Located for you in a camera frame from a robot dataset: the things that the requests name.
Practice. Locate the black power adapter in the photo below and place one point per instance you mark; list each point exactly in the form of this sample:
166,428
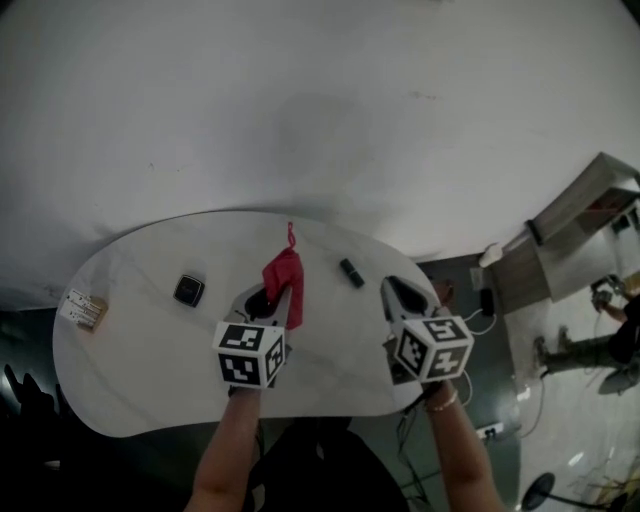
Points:
487,302

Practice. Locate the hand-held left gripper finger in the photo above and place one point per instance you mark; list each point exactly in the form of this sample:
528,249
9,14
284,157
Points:
242,307
286,312

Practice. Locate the black floor stand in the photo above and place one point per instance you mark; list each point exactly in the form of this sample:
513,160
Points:
539,492

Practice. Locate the black square compact case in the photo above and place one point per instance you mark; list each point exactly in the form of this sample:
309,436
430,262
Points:
188,290

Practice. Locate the white power strip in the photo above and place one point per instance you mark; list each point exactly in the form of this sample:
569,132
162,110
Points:
490,431

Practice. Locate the person's left forearm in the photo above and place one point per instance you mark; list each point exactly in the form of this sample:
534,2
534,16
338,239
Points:
230,450

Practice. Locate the person's right forearm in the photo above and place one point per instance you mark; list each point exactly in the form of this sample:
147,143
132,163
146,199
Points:
465,460

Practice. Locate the person's black clothing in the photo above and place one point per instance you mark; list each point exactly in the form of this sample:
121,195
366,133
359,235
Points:
330,475

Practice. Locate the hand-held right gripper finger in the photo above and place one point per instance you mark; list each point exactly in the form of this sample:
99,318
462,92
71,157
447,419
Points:
392,307
417,302

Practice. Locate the red cloth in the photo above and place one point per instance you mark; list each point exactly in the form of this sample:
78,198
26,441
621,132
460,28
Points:
285,270

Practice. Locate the small white bottle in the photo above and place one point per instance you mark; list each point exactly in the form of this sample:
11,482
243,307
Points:
489,255

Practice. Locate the black lipstick tube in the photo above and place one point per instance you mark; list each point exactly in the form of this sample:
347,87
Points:
352,273

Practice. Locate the grey wooden shelf unit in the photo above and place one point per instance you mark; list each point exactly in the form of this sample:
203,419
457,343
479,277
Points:
530,280

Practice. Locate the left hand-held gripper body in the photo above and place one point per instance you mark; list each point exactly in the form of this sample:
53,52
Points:
245,355

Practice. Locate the white kidney-shaped table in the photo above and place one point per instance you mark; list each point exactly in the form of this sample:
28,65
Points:
150,365

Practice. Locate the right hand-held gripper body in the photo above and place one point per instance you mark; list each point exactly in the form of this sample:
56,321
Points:
435,350

